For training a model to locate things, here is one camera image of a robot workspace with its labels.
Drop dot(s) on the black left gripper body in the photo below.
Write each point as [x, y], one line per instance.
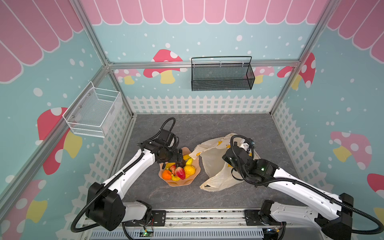
[171, 156]

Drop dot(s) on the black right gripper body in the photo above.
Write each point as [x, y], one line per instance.
[229, 156]

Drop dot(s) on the beige plastic bag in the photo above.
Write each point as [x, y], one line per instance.
[221, 174]

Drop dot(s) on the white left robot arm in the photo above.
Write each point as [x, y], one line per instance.
[105, 205]

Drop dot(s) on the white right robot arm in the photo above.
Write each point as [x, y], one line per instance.
[334, 215]

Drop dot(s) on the orange tangerine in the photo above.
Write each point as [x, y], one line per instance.
[167, 175]

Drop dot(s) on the pink scalloped fruit bowl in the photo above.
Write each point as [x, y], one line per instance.
[187, 181]

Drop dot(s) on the small yellow banana front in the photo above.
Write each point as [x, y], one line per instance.
[175, 178]

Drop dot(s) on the yellow lemon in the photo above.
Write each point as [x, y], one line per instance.
[189, 170]

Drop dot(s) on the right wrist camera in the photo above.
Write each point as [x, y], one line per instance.
[249, 148]

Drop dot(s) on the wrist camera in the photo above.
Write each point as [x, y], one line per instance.
[167, 138]
[249, 148]

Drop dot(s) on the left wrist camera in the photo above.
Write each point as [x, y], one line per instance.
[167, 138]

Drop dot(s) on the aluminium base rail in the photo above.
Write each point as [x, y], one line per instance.
[204, 224]

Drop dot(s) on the white wire wall basket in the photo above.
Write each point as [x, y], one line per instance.
[94, 111]

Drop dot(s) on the black mesh wall basket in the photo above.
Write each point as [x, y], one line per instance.
[228, 73]

